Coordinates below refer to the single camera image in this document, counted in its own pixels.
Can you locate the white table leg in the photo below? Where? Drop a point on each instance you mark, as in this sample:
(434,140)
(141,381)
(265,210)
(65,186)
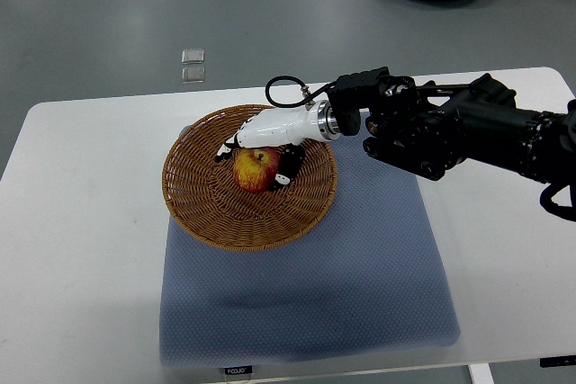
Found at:
(480,373)

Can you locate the blue grey foam mat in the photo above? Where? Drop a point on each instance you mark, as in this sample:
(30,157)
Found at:
(368,278)

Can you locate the brown wicker basket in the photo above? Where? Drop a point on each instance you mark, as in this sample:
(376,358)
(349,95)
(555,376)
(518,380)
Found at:
(255,199)

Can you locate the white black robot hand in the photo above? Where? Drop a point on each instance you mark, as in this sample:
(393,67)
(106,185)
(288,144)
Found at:
(276,127)

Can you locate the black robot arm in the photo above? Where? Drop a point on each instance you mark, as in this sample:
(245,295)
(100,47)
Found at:
(428,129)

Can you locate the red yellow apple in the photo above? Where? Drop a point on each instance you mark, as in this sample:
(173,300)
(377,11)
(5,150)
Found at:
(254,169)

